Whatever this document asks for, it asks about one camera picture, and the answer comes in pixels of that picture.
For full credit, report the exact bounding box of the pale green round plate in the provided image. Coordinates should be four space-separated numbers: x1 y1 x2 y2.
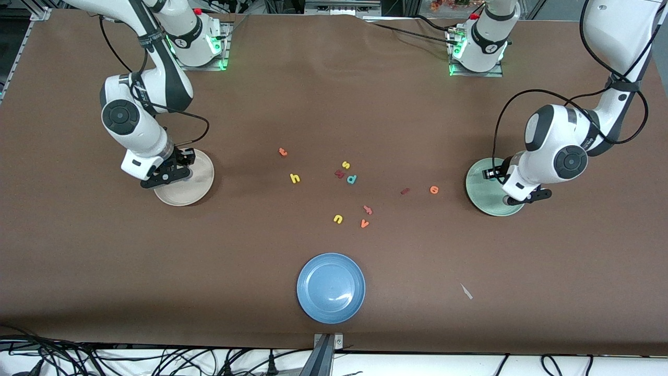
466 158 525 217

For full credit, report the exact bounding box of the beige round plate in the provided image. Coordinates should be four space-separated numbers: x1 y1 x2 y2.
154 149 215 207

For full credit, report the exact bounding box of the brown table cover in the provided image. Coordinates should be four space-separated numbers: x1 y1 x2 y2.
0 9 668 357

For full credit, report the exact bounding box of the blue round plate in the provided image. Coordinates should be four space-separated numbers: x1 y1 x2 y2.
296 253 366 324

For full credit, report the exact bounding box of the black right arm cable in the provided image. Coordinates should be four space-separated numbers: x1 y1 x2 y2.
99 16 147 74
149 99 210 147

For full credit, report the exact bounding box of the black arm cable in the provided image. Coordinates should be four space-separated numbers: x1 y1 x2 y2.
493 0 650 181
149 99 210 147
99 16 147 74

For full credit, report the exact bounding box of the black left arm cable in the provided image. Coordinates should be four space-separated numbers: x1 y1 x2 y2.
493 0 650 181

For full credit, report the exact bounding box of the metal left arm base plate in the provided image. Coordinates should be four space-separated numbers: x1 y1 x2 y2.
448 26 504 78

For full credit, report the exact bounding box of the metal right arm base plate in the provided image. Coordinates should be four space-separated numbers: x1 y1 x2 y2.
177 21 233 71

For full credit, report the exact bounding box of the black table cable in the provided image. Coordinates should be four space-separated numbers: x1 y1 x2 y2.
363 20 452 41
412 15 460 32

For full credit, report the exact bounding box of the aluminium frame rail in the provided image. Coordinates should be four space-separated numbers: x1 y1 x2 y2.
0 6 53 105

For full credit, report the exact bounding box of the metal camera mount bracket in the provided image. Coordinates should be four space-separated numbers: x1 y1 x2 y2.
300 333 344 376

